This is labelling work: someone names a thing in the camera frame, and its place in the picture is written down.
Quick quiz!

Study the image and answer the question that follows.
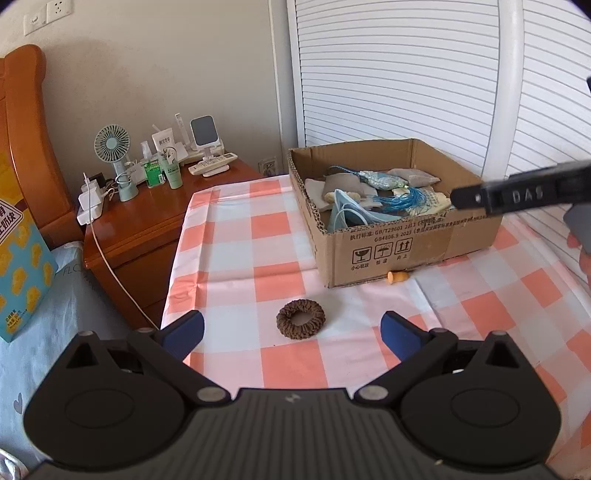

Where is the white wall socket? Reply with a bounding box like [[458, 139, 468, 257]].
[[46, 0, 75, 27]]

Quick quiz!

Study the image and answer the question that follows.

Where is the white power cable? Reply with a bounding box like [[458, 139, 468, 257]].
[[82, 172, 160, 330]]

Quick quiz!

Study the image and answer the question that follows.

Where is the wooden headboard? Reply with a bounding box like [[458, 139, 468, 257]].
[[0, 45, 77, 251]]

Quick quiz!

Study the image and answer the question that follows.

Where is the beige cloth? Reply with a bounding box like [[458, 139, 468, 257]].
[[304, 178, 334, 212]]

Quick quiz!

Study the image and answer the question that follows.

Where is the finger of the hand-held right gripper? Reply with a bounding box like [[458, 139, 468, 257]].
[[450, 181, 490, 215]]

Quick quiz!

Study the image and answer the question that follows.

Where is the wooden nightstand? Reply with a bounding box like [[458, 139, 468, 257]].
[[83, 157, 265, 329]]

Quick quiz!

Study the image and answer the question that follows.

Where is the white phone stand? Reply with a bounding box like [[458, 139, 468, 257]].
[[189, 115, 221, 158]]

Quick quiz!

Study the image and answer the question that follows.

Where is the cardboard box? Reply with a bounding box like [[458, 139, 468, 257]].
[[287, 137, 504, 289]]

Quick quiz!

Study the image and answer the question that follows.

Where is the blue bed sheet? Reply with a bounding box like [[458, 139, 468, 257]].
[[0, 240, 177, 468]]

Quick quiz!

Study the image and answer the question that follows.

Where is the cream scrunchie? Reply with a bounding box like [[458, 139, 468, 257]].
[[324, 190, 366, 204]]

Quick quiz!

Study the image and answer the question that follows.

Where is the blue face mask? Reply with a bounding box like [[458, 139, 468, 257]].
[[327, 188, 403, 233]]

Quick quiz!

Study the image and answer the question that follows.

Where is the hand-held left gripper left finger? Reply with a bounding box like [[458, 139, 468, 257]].
[[65, 310, 232, 405]]

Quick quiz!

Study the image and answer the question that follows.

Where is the brown scrunchie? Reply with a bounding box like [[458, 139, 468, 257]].
[[276, 299, 327, 342]]

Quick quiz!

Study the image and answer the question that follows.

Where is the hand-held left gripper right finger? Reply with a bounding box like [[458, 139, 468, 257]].
[[353, 311, 533, 403]]

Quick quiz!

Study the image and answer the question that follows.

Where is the blue tassel ornament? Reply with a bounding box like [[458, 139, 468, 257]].
[[329, 165, 433, 216]]

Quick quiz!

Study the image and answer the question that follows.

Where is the white power strip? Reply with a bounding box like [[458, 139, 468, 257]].
[[76, 173, 112, 227]]

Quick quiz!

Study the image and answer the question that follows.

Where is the yellow printed bag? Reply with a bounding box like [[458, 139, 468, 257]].
[[0, 152, 60, 343]]

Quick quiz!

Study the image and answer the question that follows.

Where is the checked tablecloth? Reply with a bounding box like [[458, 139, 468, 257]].
[[161, 173, 591, 464]]

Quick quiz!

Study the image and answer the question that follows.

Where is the green small box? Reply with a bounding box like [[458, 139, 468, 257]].
[[144, 159, 165, 189]]

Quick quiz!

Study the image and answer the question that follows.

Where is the person's right hand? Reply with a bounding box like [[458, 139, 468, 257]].
[[567, 231, 591, 288]]

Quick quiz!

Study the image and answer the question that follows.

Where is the white curved pipe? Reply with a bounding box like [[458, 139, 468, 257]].
[[480, 0, 525, 182]]

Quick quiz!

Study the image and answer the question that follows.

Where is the white remote control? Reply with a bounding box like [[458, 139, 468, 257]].
[[188, 152, 239, 175]]

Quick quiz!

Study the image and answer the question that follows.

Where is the small green desk fan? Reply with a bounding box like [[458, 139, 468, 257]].
[[95, 124, 139, 203]]

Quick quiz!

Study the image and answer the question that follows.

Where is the white louvered wardrobe door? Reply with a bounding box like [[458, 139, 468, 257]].
[[286, 0, 591, 280]]

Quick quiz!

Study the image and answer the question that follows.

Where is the green tube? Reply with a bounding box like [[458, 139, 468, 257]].
[[159, 150, 184, 190]]

